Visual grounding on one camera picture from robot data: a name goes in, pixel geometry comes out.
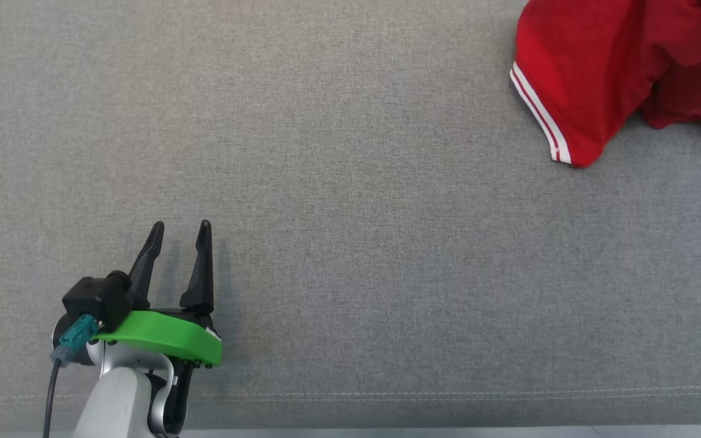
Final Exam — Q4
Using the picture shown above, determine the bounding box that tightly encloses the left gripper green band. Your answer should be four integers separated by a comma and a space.
91, 220, 224, 436

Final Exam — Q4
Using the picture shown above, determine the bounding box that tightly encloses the red jersey with white sleeves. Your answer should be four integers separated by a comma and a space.
510, 0, 701, 169

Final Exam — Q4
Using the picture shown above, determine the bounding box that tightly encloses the teal-plug left camera cable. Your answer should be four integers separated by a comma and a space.
43, 314, 99, 438

